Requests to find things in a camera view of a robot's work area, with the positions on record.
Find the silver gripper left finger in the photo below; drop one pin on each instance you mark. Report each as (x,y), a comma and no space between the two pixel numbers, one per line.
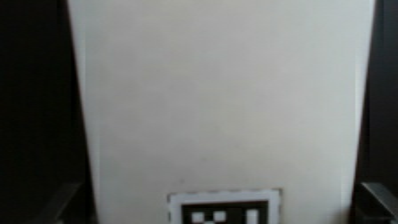
(70,207)

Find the white cabinet top block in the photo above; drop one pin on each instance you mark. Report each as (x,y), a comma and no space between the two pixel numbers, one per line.
(223,96)

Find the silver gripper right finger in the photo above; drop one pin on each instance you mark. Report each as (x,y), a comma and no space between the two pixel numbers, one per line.
(376,205)

